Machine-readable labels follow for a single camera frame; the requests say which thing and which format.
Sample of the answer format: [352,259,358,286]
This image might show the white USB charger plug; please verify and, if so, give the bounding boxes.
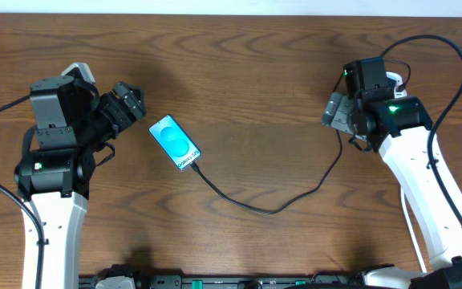
[386,71,407,98]

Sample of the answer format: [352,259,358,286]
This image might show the black right camera cable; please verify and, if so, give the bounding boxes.
[379,34,462,262]

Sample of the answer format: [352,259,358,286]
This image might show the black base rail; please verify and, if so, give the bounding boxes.
[78,265,367,289]

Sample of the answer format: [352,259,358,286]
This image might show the black left camera cable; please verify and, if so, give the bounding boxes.
[0,94,47,289]

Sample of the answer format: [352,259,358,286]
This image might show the white power strip cord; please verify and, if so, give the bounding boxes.
[399,187,428,274]

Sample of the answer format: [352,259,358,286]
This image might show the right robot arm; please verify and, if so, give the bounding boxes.
[322,56,462,288]

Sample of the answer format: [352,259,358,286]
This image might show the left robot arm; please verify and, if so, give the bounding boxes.
[14,75,146,288]

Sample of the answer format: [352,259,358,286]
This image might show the black camera cable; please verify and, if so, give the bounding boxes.
[0,94,47,289]
[379,34,462,262]

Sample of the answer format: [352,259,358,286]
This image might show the turquoise screen smartphone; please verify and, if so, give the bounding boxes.
[149,114,201,170]

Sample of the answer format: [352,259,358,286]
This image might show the black charging cable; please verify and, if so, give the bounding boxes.
[190,59,411,216]

